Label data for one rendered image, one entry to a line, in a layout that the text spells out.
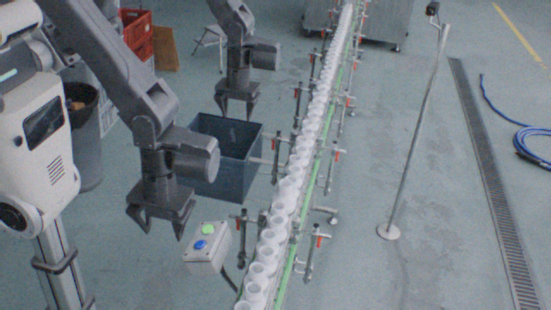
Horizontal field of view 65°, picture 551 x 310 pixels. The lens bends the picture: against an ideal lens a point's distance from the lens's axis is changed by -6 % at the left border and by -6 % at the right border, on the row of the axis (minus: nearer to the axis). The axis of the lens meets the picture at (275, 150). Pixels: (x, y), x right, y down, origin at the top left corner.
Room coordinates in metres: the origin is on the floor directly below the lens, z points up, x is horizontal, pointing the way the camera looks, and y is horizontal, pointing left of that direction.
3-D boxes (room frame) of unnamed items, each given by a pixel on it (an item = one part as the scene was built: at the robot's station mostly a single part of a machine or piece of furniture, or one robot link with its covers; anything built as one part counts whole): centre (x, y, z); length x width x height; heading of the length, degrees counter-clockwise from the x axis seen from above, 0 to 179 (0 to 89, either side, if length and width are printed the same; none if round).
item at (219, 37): (4.70, 0.67, 0.21); 0.61 x 0.47 x 0.41; 43
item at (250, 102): (1.03, 0.09, 1.41); 0.07 x 0.07 x 0.09; 79
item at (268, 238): (0.82, 0.00, 1.08); 0.06 x 0.06 x 0.17
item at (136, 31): (3.92, 1.53, 0.55); 0.61 x 0.41 x 0.22; 173
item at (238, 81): (1.03, 0.11, 1.48); 0.10 x 0.07 x 0.07; 79
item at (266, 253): (0.76, 0.00, 1.08); 0.06 x 0.06 x 0.17
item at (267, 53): (1.03, 0.07, 1.57); 0.12 x 0.09 x 0.12; 81
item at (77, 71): (3.21, 1.55, 0.55); 0.61 x 0.41 x 0.22; 177
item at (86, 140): (2.38, 1.35, 0.32); 0.45 x 0.45 x 0.64
